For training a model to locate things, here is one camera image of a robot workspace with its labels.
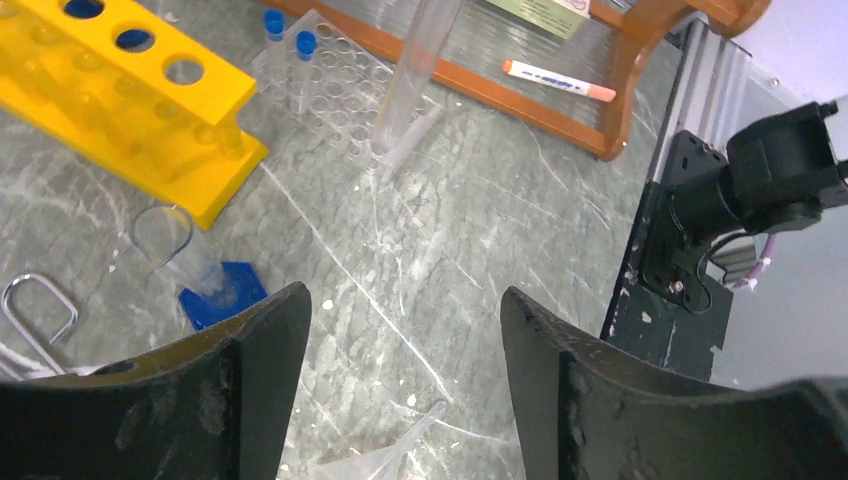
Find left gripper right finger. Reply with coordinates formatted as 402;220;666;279
500;287;847;479

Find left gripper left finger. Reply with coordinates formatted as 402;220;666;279
1;282;312;479

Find blue base graduated cylinder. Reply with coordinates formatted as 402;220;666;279
129;205;268;331

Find small blue cap tube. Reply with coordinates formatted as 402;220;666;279
263;8;286;85
291;30;317;115

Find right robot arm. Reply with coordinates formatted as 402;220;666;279
638;97;847;314

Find metal forceps scissors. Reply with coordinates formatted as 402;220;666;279
1;271;80;375

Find yellow test tube rack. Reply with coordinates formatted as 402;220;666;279
1;1;268;228

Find white orange marker pen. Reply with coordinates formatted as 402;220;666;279
502;60;617;103

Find clear glass test tube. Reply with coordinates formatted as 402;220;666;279
373;1;463;181

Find clear acrylic tube rack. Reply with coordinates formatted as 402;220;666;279
252;9;443;167

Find orange wooden shelf rack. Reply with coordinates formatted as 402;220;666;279
278;1;767;161

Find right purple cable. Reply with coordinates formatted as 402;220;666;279
728;231;780;293

